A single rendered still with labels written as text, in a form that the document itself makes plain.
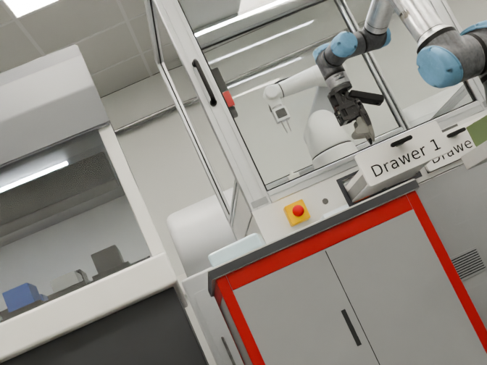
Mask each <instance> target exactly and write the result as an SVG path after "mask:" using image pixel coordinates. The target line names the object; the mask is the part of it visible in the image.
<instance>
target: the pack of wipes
mask: <svg viewBox="0 0 487 365"><path fill-rule="evenodd" d="M263 245H265V242H264V240H263V238H262V236H261V235H259V234H256V233H253V234H250V235H248V236H246V237H245V238H242V239H240V240H238V241H236V242H234V243H231V244H230V245H228V246H226V247H224V248H221V249H220V250H217V251H215V252H213V253H211V254H210V255H208V258H209V261H210V263H211V265H212V267H216V266H218V265H220V264H223V263H225V262H226V261H230V260H231V259H234V258H236V257H238V256H241V255H243V254H245V253H248V252H250V251H252V250H254V249H256V248H258V247H261V246H263Z"/></svg>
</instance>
